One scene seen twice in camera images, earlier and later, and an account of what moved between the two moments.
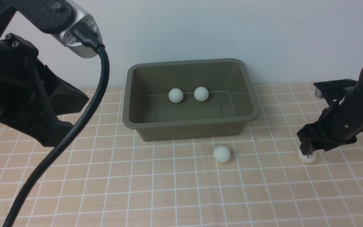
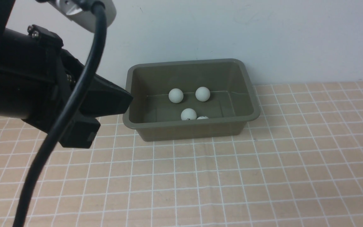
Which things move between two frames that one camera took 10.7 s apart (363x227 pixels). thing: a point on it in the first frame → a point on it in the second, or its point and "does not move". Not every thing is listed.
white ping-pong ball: [201, 94] does not move
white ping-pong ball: [175, 95] does not move
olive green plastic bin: [231, 102] does not move
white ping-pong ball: [308, 159] → [188, 114]
